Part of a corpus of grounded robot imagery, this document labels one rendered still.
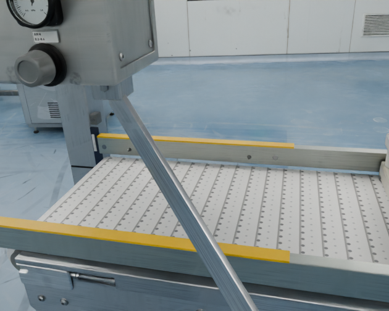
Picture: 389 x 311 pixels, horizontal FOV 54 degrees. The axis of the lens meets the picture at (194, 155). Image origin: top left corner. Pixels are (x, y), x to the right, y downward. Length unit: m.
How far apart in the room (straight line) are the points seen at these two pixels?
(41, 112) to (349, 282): 3.10
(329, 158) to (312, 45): 5.18
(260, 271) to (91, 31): 0.26
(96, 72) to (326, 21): 5.52
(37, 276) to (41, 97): 2.84
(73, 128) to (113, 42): 0.45
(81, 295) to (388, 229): 0.38
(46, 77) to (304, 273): 0.28
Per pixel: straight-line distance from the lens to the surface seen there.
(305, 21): 5.72
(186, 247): 0.40
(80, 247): 0.45
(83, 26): 0.31
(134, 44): 0.34
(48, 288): 0.53
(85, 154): 0.75
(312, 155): 0.62
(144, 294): 0.46
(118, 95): 0.35
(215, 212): 0.51
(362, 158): 0.63
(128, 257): 0.43
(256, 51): 5.71
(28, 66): 0.31
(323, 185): 0.59
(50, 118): 3.33
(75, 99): 0.72
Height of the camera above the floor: 1.12
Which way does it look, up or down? 25 degrees down
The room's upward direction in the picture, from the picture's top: 3 degrees counter-clockwise
